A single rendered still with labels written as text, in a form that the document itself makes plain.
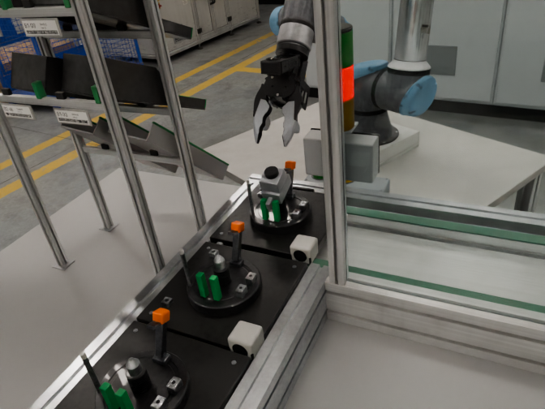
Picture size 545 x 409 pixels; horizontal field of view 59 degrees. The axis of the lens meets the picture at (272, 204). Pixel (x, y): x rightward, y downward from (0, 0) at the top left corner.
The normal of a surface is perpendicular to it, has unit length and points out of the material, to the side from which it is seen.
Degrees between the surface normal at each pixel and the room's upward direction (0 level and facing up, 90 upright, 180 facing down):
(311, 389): 0
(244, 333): 0
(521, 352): 90
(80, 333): 0
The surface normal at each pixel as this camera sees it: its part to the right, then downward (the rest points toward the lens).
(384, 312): -0.43, 0.52
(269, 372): -0.11, -0.84
